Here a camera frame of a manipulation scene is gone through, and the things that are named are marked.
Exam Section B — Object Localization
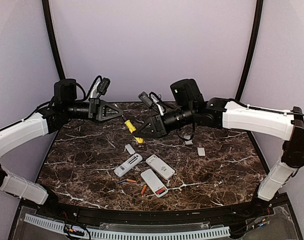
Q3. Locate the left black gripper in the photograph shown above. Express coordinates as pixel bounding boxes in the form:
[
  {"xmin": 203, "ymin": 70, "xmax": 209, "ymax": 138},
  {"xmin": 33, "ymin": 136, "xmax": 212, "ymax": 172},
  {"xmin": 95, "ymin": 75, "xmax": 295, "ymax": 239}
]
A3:
[{"xmin": 64, "ymin": 97, "xmax": 124, "ymax": 123}]

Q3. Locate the yellow handled screwdriver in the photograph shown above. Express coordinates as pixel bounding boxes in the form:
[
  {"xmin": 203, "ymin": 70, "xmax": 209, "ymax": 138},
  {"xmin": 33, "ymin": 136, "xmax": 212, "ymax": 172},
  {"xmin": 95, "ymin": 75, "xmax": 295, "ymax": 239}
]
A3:
[{"xmin": 122, "ymin": 115, "xmax": 144, "ymax": 144}]

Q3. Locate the grey remote battery cover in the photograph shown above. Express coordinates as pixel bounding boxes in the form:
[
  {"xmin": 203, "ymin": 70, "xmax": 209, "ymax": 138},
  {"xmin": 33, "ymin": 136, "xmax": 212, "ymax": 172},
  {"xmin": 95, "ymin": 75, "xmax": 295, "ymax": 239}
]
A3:
[{"xmin": 125, "ymin": 144, "xmax": 136, "ymax": 155}]

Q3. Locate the grey remote control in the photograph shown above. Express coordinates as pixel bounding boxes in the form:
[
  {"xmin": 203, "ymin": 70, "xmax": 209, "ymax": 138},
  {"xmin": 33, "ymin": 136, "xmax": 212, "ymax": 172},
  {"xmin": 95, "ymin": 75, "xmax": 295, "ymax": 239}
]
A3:
[{"xmin": 114, "ymin": 153, "xmax": 143, "ymax": 177}]

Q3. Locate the white battery cover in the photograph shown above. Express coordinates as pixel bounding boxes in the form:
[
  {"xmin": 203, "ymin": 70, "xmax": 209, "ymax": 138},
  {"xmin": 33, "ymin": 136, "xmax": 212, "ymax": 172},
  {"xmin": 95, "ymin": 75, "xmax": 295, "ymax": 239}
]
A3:
[{"xmin": 185, "ymin": 140, "xmax": 193, "ymax": 146}]

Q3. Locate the white remote with battery bay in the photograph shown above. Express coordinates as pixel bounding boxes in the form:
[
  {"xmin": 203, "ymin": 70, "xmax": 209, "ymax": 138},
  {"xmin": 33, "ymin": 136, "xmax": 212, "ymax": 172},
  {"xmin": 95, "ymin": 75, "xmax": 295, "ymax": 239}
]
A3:
[{"xmin": 145, "ymin": 154, "xmax": 175, "ymax": 180}]

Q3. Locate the orange AA battery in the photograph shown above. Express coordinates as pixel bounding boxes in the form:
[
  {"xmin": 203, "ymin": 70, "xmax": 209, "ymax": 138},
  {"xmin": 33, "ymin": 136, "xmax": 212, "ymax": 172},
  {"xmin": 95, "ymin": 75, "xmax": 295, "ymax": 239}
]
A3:
[
  {"xmin": 141, "ymin": 184, "xmax": 147, "ymax": 195},
  {"xmin": 126, "ymin": 178, "xmax": 137, "ymax": 184}
]

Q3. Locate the white remote sliding cover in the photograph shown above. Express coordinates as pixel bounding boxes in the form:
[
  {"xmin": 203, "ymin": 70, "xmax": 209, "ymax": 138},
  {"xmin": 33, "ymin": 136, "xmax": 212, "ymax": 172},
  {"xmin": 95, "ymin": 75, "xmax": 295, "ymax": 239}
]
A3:
[{"xmin": 197, "ymin": 147, "xmax": 206, "ymax": 157}]

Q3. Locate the white remote control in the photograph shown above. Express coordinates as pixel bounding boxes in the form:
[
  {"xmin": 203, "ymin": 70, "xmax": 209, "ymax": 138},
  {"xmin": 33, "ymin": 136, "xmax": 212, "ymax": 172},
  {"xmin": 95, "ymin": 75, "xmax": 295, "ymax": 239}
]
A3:
[{"xmin": 140, "ymin": 169, "xmax": 168, "ymax": 198}]

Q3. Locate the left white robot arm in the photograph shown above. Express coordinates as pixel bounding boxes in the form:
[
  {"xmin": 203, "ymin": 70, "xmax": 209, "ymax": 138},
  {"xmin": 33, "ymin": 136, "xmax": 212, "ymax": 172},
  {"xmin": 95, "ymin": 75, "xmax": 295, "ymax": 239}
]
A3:
[{"xmin": 0, "ymin": 75, "xmax": 124, "ymax": 218}]

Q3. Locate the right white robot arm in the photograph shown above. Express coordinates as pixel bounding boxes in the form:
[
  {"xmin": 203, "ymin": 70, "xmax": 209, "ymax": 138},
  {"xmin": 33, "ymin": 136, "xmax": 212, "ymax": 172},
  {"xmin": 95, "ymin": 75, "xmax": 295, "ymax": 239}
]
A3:
[{"xmin": 133, "ymin": 79, "xmax": 304, "ymax": 217}]

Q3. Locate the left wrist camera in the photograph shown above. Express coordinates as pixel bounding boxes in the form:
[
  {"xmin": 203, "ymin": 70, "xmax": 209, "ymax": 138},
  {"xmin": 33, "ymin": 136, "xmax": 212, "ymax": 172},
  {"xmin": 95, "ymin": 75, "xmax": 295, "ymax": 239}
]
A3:
[{"xmin": 87, "ymin": 75, "xmax": 110, "ymax": 99}]

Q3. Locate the left black frame post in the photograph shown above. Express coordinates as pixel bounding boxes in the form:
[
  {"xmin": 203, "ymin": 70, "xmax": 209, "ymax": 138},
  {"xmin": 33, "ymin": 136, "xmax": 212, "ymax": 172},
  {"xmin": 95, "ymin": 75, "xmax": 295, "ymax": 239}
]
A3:
[{"xmin": 41, "ymin": 0, "xmax": 65, "ymax": 80}]

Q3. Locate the black frame post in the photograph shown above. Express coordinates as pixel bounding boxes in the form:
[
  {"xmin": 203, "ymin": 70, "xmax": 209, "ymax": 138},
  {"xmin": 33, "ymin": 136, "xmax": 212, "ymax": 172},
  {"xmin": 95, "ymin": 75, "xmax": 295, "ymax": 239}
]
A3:
[
  {"xmin": 41, "ymin": 0, "xmax": 65, "ymax": 80},
  {"xmin": 235, "ymin": 0, "xmax": 264, "ymax": 101}
]

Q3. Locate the black front rail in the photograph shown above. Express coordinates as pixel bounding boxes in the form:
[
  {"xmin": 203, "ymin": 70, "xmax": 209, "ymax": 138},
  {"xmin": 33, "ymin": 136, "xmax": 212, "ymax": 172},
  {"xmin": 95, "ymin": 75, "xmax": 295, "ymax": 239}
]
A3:
[{"xmin": 31, "ymin": 197, "xmax": 275, "ymax": 226}]

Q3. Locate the right black frame post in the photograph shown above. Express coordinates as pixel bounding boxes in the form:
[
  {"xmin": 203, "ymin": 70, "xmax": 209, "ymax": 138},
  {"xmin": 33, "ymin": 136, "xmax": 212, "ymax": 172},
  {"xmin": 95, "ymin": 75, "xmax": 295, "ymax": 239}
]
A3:
[{"xmin": 235, "ymin": 0, "xmax": 264, "ymax": 101}]

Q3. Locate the white slotted cable duct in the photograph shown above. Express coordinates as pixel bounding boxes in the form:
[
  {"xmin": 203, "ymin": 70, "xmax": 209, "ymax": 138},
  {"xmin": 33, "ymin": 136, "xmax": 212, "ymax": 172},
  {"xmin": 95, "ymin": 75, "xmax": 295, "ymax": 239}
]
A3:
[{"xmin": 24, "ymin": 213, "xmax": 230, "ymax": 240}]

